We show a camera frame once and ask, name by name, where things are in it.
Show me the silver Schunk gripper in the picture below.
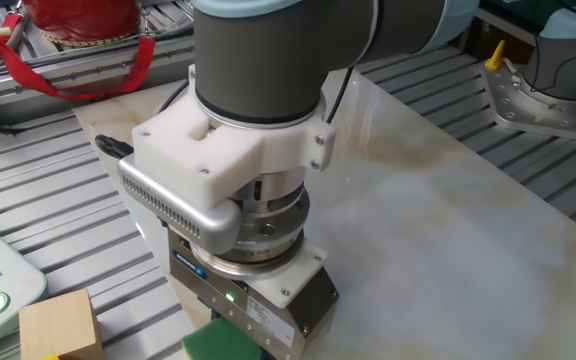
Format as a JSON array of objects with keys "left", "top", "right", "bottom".
[{"left": 167, "top": 227, "right": 340, "bottom": 360}]

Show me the green and yellow sponge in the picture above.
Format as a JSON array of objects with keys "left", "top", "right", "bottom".
[{"left": 181, "top": 317, "right": 264, "bottom": 360}]

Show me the wooden block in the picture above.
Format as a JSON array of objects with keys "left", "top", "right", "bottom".
[{"left": 18, "top": 288, "right": 105, "bottom": 360}]

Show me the white teach pendant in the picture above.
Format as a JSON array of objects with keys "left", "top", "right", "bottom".
[{"left": 0, "top": 209, "right": 49, "bottom": 359}]

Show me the marble pattern board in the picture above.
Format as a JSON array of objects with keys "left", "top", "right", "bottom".
[{"left": 72, "top": 43, "right": 576, "bottom": 360}]

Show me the yellow plastic clip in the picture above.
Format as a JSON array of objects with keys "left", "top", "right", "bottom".
[{"left": 483, "top": 39, "right": 507, "bottom": 71}]

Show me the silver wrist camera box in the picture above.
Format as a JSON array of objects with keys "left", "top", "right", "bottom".
[{"left": 117, "top": 153, "right": 243, "bottom": 256}]

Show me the white printed wrist mount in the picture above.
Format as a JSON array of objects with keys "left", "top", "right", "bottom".
[{"left": 131, "top": 64, "right": 337, "bottom": 210}]

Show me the black gripper cable bundle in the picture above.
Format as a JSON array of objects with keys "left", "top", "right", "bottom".
[{"left": 95, "top": 67, "right": 357, "bottom": 161}]

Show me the red bag with strap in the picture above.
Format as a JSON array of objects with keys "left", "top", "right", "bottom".
[{"left": 0, "top": 0, "right": 157, "bottom": 101}]

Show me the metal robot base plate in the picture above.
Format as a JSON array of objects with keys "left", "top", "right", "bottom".
[{"left": 480, "top": 59, "right": 576, "bottom": 145}]

